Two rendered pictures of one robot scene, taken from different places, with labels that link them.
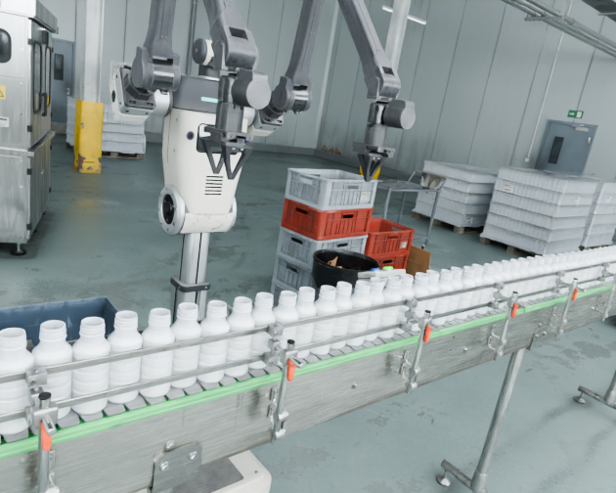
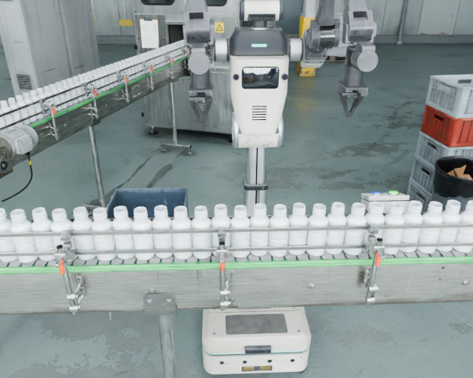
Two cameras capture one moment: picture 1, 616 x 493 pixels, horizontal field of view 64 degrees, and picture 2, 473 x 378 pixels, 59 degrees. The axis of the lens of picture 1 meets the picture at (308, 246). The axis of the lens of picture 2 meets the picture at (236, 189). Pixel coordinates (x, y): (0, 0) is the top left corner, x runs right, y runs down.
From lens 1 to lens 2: 0.70 m
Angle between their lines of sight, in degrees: 38
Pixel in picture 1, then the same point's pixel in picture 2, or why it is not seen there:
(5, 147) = (224, 67)
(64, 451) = (87, 277)
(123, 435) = (120, 277)
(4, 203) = (224, 106)
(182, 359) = (157, 240)
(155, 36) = not seen: hidden behind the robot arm
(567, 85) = not seen: outside the picture
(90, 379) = (98, 241)
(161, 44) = not seen: hidden behind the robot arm
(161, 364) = (140, 241)
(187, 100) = (239, 48)
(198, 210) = (248, 132)
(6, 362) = (54, 226)
